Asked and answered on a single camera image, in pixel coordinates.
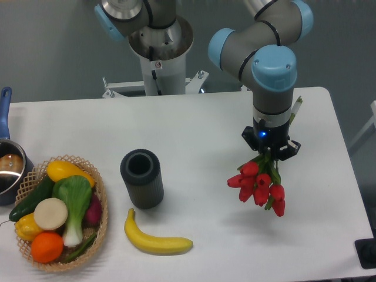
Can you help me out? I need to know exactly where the woven wicker basket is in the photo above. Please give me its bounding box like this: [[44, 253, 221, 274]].
[[15, 155, 108, 273]]

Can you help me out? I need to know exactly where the yellow banana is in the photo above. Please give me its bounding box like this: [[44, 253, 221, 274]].
[[124, 208, 193, 256]]

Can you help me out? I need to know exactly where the beige round slice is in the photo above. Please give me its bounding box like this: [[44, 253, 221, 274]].
[[33, 197, 68, 230]]

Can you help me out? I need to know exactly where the black device at table edge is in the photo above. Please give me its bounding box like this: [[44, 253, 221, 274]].
[[354, 238, 375, 269]]

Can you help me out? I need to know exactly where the yellow lemon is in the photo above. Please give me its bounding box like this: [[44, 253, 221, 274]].
[[15, 213, 44, 241]]

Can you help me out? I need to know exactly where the purple red vegetable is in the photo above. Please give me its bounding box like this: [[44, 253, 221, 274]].
[[84, 193, 102, 226]]

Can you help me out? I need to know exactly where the orange fruit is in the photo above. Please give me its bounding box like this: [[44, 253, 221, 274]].
[[31, 232, 64, 263]]

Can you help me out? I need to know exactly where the blue handled saucepan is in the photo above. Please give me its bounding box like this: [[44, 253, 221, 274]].
[[1, 87, 33, 206]]

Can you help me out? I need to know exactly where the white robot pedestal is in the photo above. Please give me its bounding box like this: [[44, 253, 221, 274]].
[[102, 17, 210, 99]]

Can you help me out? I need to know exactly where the white frame at right edge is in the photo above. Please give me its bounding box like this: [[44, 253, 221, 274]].
[[348, 101, 375, 156]]

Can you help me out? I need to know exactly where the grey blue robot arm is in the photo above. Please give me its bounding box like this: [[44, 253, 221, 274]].
[[94, 1, 314, 161]]

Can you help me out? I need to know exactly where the red tulip bouquet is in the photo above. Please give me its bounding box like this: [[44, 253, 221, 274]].
[[227, 149, 286, 217]]

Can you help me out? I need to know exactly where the green cucumber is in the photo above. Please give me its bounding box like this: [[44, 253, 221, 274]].
[[9, 176, 55, 222]]

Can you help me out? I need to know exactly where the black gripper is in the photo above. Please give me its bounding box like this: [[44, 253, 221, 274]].
[[241, 119, 301, 161]]

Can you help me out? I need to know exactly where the dark grey ribbed vase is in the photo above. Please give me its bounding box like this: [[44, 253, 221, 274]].
[[120, 149, 164, 209]]

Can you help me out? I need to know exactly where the yellow squash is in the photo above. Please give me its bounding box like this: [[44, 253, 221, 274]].
[[46, 160, 96, 188]]

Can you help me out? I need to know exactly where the green bok choy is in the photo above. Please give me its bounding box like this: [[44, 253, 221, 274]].
[[52, 175, 92, 247]]

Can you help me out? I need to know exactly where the green bean pod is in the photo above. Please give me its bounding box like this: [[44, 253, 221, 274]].
[[61, 233, 97, 264]]

